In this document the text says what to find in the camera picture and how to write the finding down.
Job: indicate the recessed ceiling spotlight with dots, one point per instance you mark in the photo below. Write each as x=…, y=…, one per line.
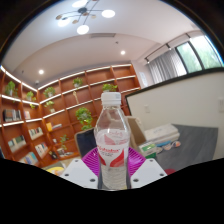
x=123, y=52
x=41, y=71

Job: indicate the dark office chair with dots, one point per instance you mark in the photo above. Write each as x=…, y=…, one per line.
x=86, y=141

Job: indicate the white wall outlet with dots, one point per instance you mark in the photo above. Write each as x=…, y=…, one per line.
x=146, y=108
x=221, y=105

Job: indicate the window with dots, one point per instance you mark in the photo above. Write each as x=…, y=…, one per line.
x=196, y=53

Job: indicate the black ceiling track rail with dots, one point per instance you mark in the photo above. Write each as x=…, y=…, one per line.
x=166, y=46

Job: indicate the clear plastic water bottle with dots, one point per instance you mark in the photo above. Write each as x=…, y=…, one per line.
x=112, y=140

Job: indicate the small green and white box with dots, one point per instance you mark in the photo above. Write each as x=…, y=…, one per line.
x=147, y=149

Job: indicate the branched ceiling lamp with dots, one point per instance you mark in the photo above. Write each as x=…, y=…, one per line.
x=83, y=15

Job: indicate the white stack of boxes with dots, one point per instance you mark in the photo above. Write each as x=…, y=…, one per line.
x=161, y=133

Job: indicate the white black-rimmed partition panel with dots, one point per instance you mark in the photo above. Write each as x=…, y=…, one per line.
x=180, y=103

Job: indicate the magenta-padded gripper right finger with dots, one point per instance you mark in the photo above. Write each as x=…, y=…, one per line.
x=148, y=170

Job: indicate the grey sheer curtain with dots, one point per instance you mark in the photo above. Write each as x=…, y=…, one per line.
x=166, y=66

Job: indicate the ceiling air vent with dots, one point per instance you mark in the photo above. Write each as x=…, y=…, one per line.
x=102, y=35

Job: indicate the wooden wall shelf unit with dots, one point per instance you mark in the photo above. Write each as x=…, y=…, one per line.
x=63, y=110

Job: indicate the tan chair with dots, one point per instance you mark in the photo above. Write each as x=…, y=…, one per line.
x=136, y=131

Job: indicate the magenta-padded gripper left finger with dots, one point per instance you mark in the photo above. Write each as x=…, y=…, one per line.
x=78, y=170

